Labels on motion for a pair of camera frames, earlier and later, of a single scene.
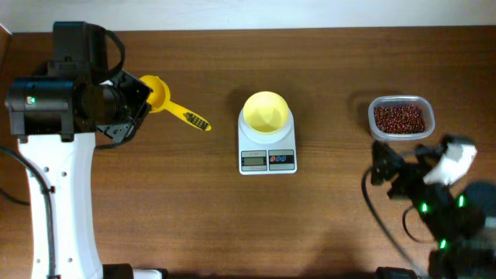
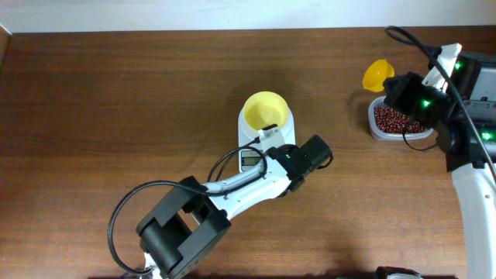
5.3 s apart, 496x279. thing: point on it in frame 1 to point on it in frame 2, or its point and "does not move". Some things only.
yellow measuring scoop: [159, 100] to [375, 74]
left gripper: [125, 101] to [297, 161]
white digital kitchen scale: [261, 153] does not move
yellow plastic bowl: [266, 111] does not move
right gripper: [410, 177] to [395, 98]
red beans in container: [399, 119] does not move
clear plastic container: [400, 117] does not move
